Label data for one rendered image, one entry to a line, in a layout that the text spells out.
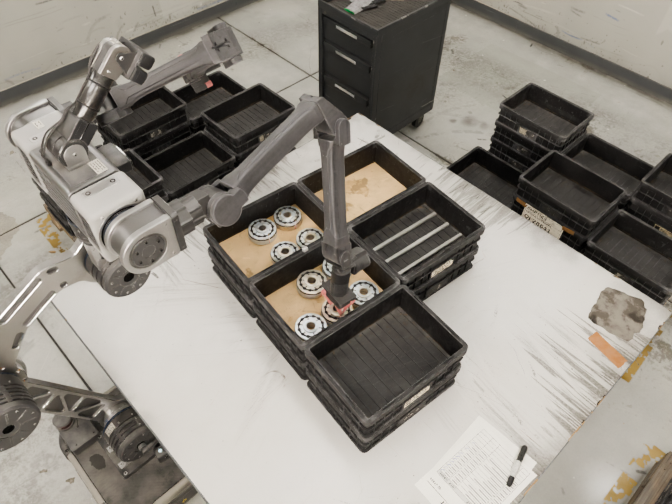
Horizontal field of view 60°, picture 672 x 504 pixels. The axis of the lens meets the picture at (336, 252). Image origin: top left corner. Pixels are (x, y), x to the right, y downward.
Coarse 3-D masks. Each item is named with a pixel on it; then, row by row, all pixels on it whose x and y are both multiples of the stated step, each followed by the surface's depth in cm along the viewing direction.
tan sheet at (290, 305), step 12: (360, 276) 200; (288, 288) 196; (276, 300) 193; (288, 300) 193; (300, 300) 193; (312, 300) 193; (324, 300) 194; (288, 312) 190; (300, 312) 190; (312, 312) 190; (288, 324) 187
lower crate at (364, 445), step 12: (456, 372) 179; (312, 384) 181; (444, 384) 182; (324, 396) 179; (432, 396) 184; (336, 408) 171; (408, 408) 170; (420, 408) 181; (336, 420) 179; (396, 420) 170; (348, 432) 176; (384, 432) 172; (360, 444) 172; (372, 444) 174
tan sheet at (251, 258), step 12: (300, 228) 214; (228, 240) 210; (240, 240) 210; (276, 240) 210; (288, 240) 210; (228, 252) 206; (240, 252) 206; (252, 252) 206; (264, 252) 207; (240, 264) 203; (252, 264) 203; (264, 264) 203
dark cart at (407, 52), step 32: (320, 0) 312; (416, 0) 321; (448, 0) 321; (320, 32) 327; (352, 32) 307; (384, 32) 297; (416, 32) 318; (320, 64) 342; (352, 64) 324; (384, 64) 314; (416, 64) 336; (320, 96) 359; (352, 96) 336; (384, 96) 331; (416, 96) 356; (384, 128) 351
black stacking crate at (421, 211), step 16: (416, 192) 215; (432, 192) 217; (400, 208) 215; (416, 208) 222; (432, 208) 221; (448, 208) 213; (368, 224) 207; (384, 224) 215; (400, 224) 217; (432, 224) 217; (464, 224) 210; (368, 240) 211; (384, 240) 211; (400, 240) 211; (416, 240) 212; (432, 240) 212; (384, 256) 206; (400, 256) 207; (416, 256) 207; (432, 256) 207; (464, 256) 207; (416, 288) 198
